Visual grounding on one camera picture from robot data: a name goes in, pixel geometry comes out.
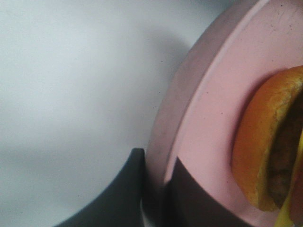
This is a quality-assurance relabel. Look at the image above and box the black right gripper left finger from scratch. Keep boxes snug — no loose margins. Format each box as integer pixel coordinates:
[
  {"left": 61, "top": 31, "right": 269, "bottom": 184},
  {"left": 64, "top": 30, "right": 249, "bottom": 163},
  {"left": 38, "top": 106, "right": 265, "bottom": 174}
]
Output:
[{"left": 58, "top": 148, "right": 145, "bottom": 227}]

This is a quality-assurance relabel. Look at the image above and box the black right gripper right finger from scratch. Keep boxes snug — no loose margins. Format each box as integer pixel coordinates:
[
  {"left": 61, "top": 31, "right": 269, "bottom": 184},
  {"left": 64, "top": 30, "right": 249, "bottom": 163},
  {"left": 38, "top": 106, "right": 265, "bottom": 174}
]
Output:
[{"left": 164, "top": 159, "right": 250, "bottom": 227}]

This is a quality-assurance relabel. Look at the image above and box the pink round plate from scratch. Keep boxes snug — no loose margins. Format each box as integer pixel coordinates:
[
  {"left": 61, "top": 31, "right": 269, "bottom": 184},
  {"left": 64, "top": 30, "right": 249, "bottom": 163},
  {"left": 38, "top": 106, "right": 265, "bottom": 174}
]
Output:
[{"left": 143, "top": 0, "right": 303, "bottom": 227}]

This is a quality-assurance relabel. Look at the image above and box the toy burger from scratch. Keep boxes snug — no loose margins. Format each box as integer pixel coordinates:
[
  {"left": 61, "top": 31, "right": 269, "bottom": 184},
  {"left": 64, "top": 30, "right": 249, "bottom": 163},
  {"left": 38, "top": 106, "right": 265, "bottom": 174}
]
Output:
[{"left": 232, "top": 66, "right": 303, "bottom": 227}]

